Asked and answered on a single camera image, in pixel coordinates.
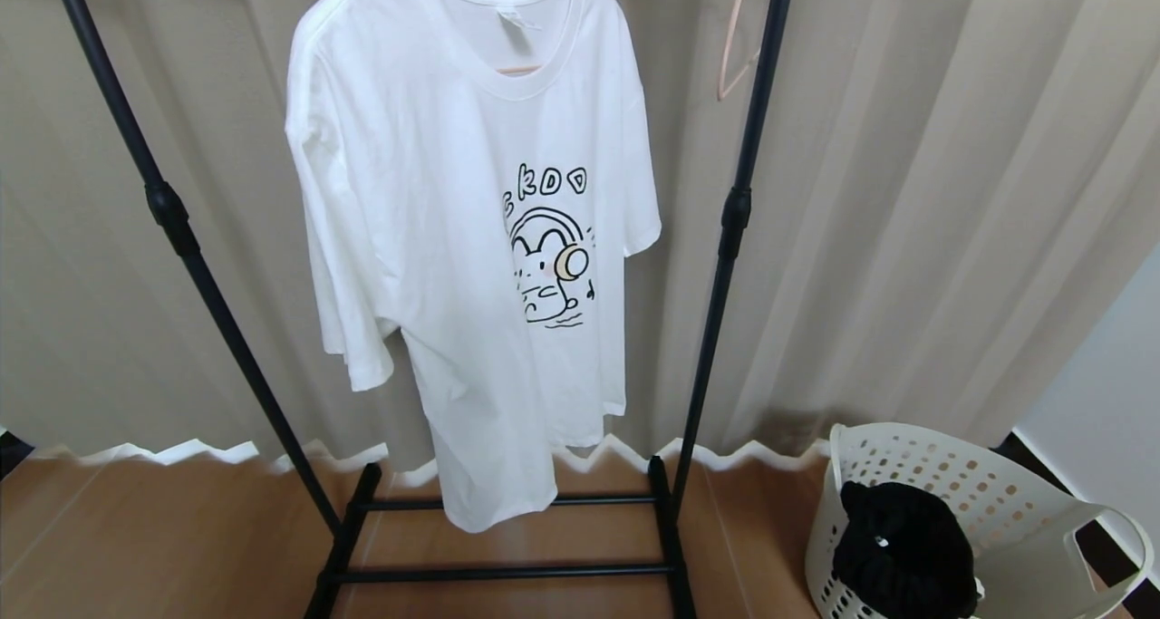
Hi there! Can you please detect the beige curtain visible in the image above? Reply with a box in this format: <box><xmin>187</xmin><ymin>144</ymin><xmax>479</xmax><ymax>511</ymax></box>
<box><xmin>0</xmin><ymin>0</ymin><xmax>1160</xmax><ymax>470</ymax></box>

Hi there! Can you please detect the black garment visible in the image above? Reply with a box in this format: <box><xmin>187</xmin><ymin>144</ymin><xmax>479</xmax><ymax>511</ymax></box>
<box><xmin>832</xmin><ymin>480</ymin><xmax>983</xmax><ymax>619</ymax></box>

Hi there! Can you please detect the white laundry basket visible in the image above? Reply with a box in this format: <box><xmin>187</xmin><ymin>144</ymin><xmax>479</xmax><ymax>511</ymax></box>
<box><xmin>805</xmin><ymin>422</ymin><xmax>1156</xmax><ymax>619</ymax></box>

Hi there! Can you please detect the black clothes rack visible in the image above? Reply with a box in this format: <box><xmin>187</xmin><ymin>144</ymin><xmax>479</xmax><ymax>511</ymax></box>
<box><xmin>50</xmin><ymin>0</ymin><xmax>798</xmax><ymax>619</ymax></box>

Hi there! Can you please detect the white printed t-shirt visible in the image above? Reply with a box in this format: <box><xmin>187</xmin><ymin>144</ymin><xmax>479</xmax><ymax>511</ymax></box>
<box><xmin>285</xmin><ymin>0</ymin><xmax>662</xmax><ymax>535</ymax></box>

